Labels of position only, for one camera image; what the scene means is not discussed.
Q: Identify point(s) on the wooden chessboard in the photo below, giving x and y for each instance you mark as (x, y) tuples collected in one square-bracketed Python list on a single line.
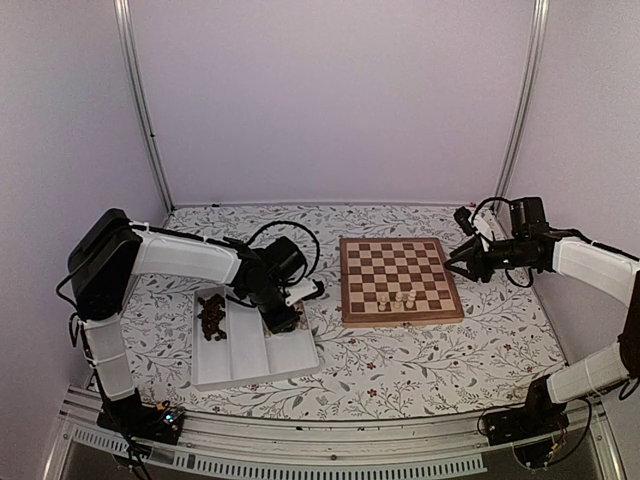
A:
[(371, 267)]

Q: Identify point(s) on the right aluminium frame post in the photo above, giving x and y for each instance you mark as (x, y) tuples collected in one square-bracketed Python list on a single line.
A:
[(532, 64)]

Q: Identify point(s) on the light chess pieces pile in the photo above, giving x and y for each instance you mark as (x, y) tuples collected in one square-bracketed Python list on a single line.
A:
[(302, 322)]

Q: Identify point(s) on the aluminium frame post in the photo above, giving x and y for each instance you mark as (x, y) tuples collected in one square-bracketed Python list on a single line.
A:
[(124, 24), (532, 64)]

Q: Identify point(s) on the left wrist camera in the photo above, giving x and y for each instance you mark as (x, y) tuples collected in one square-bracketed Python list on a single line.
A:
[(306, 289)]

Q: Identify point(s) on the front aluminium rail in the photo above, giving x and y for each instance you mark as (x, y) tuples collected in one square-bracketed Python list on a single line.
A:
[(441, 447)]

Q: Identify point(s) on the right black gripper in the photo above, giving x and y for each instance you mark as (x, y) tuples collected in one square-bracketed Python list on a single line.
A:
[(476, 260)]

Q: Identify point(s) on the white divided tray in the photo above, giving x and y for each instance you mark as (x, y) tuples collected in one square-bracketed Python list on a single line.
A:
[(250, 354)]

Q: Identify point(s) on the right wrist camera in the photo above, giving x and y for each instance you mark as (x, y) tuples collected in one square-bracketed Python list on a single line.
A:
[(473, 225)]

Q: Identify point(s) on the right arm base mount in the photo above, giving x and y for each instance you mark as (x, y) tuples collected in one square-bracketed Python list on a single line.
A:
[(525, 425)]

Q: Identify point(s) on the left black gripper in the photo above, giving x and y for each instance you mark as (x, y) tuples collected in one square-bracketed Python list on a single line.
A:
[(280, 324)]

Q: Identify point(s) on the dark chess pieces pile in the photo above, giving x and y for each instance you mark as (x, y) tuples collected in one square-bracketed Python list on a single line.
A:
[(211, 316)]

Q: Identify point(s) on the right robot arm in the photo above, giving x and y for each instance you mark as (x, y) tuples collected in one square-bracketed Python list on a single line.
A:
[(537, 247)]

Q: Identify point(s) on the left aluminium frame post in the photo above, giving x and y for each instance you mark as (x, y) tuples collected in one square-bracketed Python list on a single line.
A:
[(124, 24)]

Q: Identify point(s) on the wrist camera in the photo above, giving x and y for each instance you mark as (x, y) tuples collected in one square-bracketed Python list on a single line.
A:
[(306, 289), (473, 225)]

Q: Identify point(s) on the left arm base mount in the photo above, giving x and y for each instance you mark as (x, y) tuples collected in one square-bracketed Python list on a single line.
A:
[(131, 418)]

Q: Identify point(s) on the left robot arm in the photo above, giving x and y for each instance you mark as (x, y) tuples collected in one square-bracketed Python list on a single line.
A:
[(273, 279)]

